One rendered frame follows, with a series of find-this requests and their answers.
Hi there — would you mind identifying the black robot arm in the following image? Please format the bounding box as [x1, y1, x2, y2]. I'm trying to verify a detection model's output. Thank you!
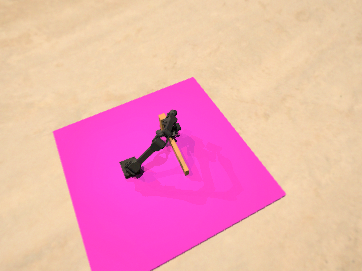
[124, 109, 178, 176]

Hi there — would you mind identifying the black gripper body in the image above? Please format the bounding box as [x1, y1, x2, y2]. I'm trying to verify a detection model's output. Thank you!
[155, 123, 181, 138]

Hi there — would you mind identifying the orange wooden bar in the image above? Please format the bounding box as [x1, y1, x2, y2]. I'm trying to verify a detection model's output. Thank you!
[169, 137, 189, 176]

